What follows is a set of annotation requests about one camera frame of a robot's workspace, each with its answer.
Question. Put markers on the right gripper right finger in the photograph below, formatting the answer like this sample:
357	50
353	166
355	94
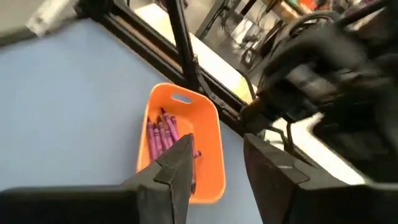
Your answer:
311	205

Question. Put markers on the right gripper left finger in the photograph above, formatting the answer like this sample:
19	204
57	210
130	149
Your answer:
93	205

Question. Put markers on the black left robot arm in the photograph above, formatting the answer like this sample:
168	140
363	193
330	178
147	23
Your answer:
326	62

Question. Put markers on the orange plastic bin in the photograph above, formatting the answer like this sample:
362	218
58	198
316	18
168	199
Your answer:
202	124

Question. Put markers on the black frame strut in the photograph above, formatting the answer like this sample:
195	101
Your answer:
183	46

